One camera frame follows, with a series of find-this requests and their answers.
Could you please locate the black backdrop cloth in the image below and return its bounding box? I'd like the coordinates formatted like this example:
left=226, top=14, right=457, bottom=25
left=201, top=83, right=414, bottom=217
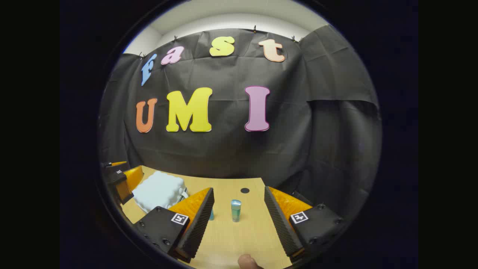
left=98, top=25, right=382, bottom=225

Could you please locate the blue-capped teal skincare bottle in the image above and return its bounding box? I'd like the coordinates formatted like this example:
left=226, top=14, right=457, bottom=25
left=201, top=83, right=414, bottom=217
left=230, top=199, right=242, bottom=223

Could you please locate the white quilted suitcase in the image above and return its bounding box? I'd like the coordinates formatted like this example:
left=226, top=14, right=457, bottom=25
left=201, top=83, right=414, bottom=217
left=132, top=171, right=189, bottom=213

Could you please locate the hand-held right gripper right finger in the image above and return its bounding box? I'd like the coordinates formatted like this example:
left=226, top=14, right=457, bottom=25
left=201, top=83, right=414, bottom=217
left=264, top=186, right=345, bottom=264

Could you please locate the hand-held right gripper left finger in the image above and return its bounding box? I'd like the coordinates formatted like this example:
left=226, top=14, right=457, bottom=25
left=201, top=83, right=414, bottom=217
left=134, top=188, right=215, bottom=263

